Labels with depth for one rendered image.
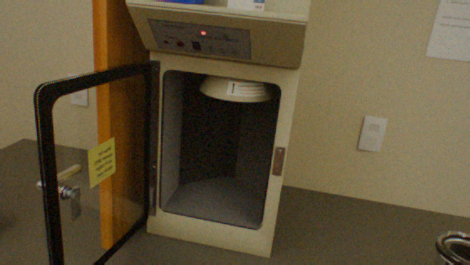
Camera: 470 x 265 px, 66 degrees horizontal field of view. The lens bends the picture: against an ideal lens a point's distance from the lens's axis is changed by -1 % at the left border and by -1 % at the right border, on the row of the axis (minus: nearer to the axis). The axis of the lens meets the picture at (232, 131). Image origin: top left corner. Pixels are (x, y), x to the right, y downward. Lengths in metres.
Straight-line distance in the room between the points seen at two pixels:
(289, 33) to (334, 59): 0.55
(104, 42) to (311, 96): 0.69
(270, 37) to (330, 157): 0.69
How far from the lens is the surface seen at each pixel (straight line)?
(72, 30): 1.43
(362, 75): 1.21
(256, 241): 0.93
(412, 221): 1.28
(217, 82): 0.82
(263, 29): 0.66
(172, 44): 0.75
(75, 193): 0.65
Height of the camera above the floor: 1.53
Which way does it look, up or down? 20 degrees down
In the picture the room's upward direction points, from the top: 6 degrees clockwise
